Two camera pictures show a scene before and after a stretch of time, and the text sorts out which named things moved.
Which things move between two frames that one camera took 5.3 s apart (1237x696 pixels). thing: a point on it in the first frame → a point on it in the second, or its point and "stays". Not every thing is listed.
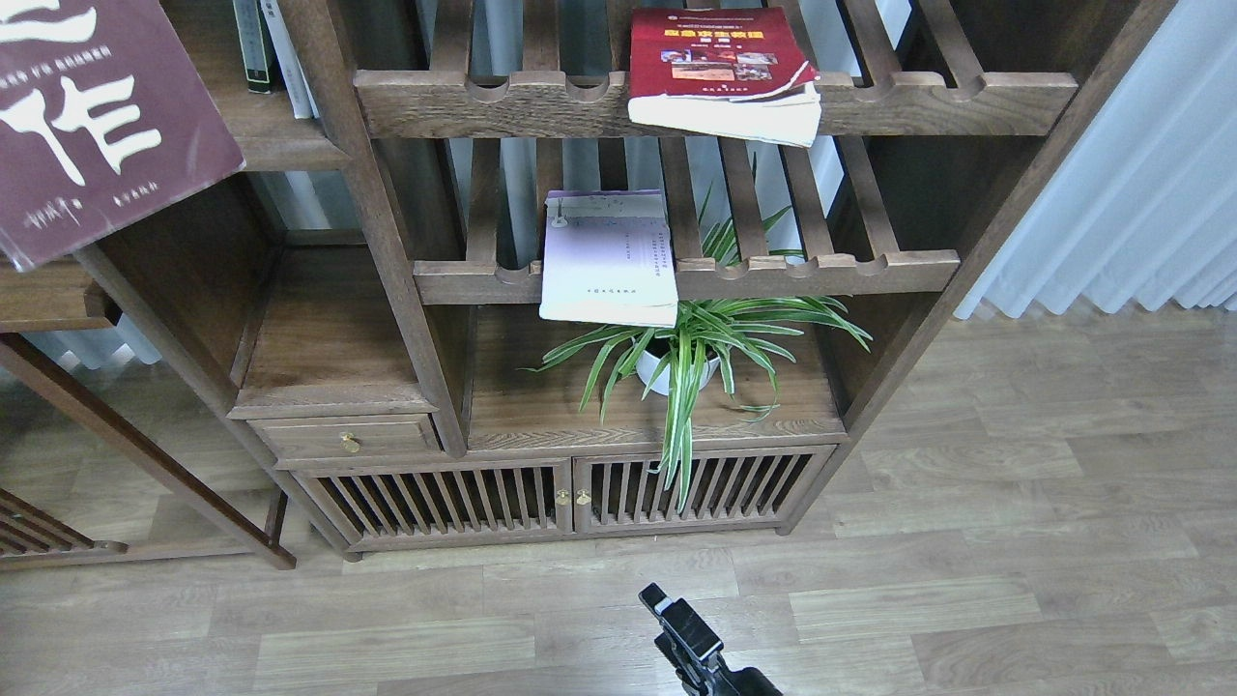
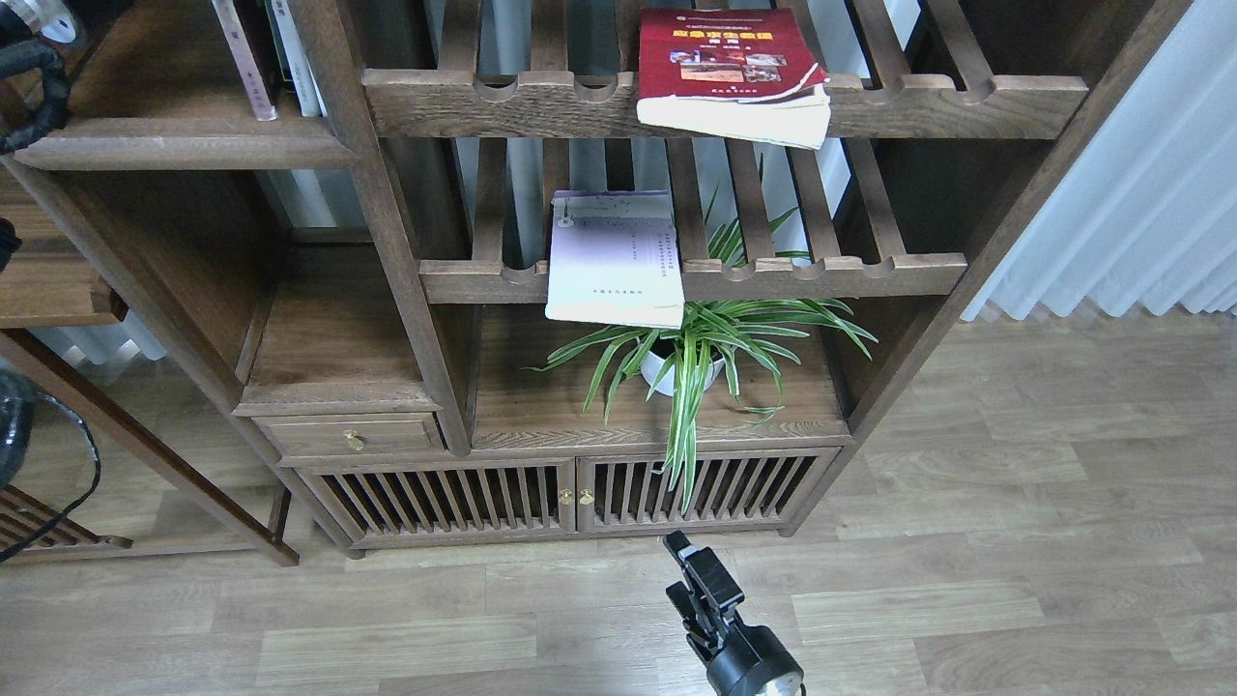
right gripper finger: (686, 674) → (699, 630)
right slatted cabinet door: (708, 490) stays
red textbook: (730, 72) stays
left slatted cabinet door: (385, 506) stays
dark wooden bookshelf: (538, 272) stays
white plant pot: (647, 366) stays
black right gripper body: (750, 681) → (754, 662)
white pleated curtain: (1143, 211) stays
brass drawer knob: (350, 442) stays
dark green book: (256, 46) → (280, 48)
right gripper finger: (686, 623) → (711, 580)
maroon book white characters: (104, 119) → (252, 45)
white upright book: (291, 63) stays
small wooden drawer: (347, 437) stays
